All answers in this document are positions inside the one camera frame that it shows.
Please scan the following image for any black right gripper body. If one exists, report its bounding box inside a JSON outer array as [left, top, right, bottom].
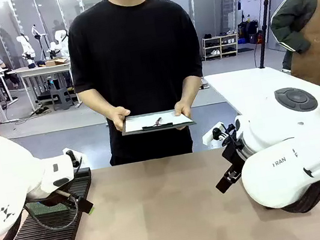
[[220, 138, 250, 178]]

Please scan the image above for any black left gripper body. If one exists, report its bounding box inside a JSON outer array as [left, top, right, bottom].
[[48, 186, 81, 211]]

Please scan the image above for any black clipboard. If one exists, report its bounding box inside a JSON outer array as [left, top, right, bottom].
[[119, 106, 197, 137]]

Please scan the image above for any person's right forearm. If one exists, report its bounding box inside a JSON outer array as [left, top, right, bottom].
[[77, 84, 121, 124]]

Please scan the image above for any person's left forearm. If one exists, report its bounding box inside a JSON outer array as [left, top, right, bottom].
[[175, 73, 208, 109]]

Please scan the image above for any person's left hand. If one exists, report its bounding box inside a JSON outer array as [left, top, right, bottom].
[[171, 99, 196, 131]]

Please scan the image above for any person's right hand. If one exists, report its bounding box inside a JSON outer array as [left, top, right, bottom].
[[108, 104, 134, 133]]

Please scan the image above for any gray plastic stool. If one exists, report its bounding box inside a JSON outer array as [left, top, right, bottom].
[[49, 85, 75, 112]]

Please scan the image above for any white shoe shelf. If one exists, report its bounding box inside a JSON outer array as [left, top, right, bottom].
[[201, 32, 242, 62]]

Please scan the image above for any black equipment bag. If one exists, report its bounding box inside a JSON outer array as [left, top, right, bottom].
[[236, 18, 265, 47]]

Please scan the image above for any black tripod pole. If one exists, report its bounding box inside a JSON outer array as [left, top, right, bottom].
[[248, 0, 283, 70]]

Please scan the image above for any white background work table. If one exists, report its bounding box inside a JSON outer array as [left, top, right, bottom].
[[7, 58, 82, 117]]

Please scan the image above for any cardboard box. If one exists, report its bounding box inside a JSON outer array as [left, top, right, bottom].
[[44, 56, 70, 68]]

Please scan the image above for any person in black t-shirt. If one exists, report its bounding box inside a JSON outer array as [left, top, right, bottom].
[[60, 0, 217, 170]]

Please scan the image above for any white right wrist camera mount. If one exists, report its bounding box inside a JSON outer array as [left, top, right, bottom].
[[200, 121, 229, 146]]

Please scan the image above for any gray left gripper cable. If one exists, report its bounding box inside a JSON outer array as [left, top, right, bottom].
[[24, 196, 84, 236]]

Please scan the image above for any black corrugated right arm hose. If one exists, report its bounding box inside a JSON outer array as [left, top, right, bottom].
[[259, 172, 320, 220]]

